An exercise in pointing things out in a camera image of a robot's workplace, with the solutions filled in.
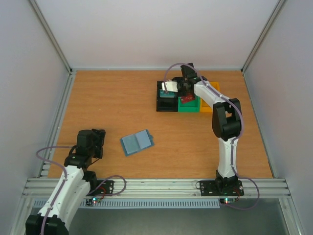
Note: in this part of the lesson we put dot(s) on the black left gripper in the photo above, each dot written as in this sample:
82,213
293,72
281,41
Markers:
100,139

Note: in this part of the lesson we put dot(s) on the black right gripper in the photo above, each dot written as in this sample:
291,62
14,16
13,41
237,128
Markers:
178,91

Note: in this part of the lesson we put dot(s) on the red credit card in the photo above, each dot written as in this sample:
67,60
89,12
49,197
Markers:
187,98

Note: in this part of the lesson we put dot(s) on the teal blue card holder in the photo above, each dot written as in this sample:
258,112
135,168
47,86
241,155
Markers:
136,142

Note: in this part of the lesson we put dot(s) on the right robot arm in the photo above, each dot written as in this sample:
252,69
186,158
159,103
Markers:
226,125

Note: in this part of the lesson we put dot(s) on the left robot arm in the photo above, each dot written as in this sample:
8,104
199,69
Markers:
75,183

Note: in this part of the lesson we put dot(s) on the green storage bin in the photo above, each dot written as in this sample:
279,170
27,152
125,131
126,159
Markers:
192,106

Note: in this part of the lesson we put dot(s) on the yellow storage bin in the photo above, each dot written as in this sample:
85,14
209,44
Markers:
204,107

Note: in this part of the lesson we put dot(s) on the black storage bin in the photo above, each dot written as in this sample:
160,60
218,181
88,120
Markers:
165,102

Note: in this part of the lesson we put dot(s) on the left small circuit board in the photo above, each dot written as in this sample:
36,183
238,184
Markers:
93,201

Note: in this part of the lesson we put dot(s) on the small circuit board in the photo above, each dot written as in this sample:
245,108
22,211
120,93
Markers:
228,200
93,201

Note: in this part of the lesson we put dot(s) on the right small circuit board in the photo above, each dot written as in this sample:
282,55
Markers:
228,200

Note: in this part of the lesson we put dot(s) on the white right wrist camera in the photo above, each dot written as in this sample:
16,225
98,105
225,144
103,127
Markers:
170,86

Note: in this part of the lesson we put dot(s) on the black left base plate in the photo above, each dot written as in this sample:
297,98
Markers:
106,187

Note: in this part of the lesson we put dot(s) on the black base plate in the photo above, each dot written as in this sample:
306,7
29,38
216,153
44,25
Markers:
210,188
106,187

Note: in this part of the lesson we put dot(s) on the aluminium front rail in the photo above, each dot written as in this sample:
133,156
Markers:
167,188

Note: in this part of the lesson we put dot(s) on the grey slotted cable duct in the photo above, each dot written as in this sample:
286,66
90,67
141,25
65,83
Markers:
205,203

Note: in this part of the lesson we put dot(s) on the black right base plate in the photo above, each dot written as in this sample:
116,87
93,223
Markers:
210,188

